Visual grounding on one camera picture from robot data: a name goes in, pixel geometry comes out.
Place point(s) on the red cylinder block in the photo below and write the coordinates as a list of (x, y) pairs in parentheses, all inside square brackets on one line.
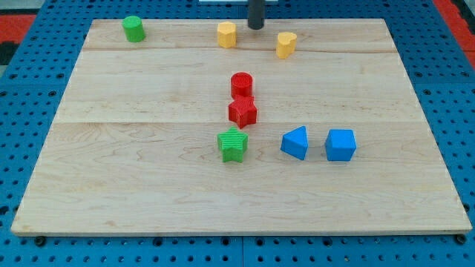
[(241, 84)]

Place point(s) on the green cylinder block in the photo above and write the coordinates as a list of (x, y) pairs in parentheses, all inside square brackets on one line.
[(133, 28)]

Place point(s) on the yellow heart block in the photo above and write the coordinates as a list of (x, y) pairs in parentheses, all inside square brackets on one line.
[(286, 43)]

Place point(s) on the wooden board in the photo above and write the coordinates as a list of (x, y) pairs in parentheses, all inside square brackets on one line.
[(132, 150)]

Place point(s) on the green star block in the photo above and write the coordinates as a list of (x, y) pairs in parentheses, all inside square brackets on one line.
[(232, 144)]

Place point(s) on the yellow hexagon block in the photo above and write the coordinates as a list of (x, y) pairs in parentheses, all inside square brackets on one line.
[(227, 34)]

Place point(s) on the blue triangle block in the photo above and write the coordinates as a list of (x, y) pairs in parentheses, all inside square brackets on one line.
[(295, 143)]

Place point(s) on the blue cube block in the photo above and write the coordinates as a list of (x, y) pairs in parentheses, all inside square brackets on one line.
[(340, 145)]

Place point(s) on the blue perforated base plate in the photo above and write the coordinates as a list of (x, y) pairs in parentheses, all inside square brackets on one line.
[(35, 80)]

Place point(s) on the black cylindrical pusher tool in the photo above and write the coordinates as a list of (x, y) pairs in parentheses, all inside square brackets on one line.
[(256, 14)]

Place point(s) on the red star block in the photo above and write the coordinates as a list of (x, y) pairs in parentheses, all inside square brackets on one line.
[(242, 111)]

